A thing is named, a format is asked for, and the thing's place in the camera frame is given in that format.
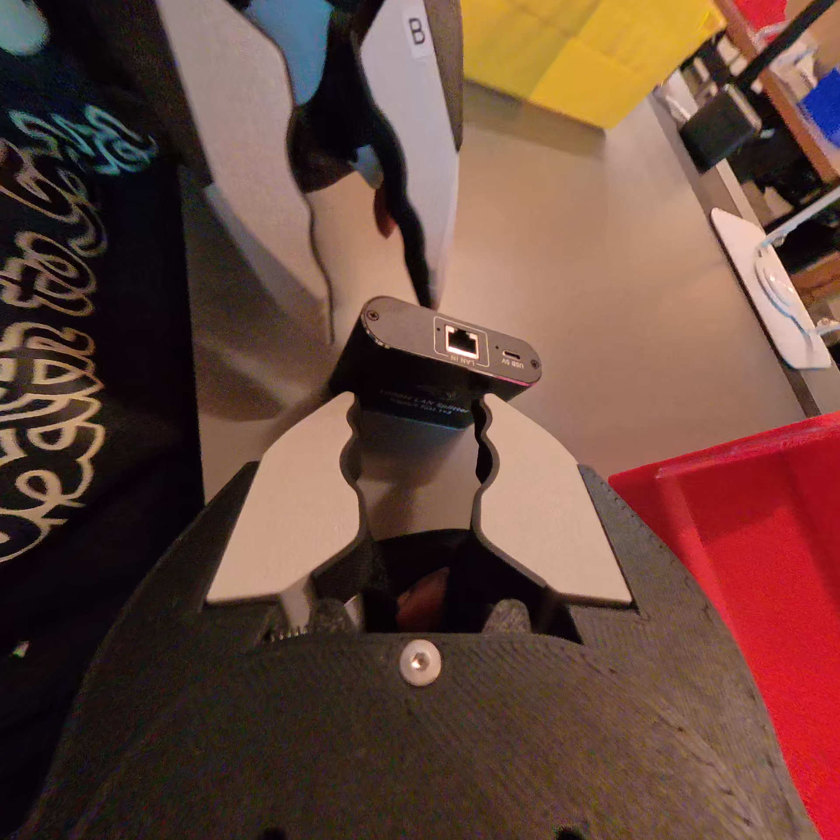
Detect blue plastic bin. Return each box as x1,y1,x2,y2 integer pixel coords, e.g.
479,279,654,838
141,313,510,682
799,84,840,147

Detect black pole with round disc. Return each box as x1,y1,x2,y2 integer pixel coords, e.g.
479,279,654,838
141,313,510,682
725,0,840,99

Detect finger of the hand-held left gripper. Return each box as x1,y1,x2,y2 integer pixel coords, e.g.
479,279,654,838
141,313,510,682
354,0,462,311
156,0,337,343

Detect instruction poster board with stand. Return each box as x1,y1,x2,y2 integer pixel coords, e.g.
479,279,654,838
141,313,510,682
710,190,840,372

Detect person's right hand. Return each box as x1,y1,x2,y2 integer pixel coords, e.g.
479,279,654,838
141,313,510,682
394,567,452,632

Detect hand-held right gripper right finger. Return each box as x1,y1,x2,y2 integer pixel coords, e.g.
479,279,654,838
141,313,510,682
470,395,635,631

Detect yellow plastic bin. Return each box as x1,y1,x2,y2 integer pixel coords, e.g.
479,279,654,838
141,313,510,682
459,0,727,130

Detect black clamp box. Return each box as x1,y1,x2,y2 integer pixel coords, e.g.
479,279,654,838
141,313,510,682
678,83,764,173

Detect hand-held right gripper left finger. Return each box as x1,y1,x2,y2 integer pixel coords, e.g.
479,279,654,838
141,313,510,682
204,391,372,632

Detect red plastic bin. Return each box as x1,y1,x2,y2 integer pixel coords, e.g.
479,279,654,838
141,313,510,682
608,412,840,840

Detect person's printed dark sweatshirt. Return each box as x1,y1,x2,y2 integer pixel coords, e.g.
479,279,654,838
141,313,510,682
0,0,206,657

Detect black ethernet splitter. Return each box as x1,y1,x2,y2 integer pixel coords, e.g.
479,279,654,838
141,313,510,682
327,295,544,432

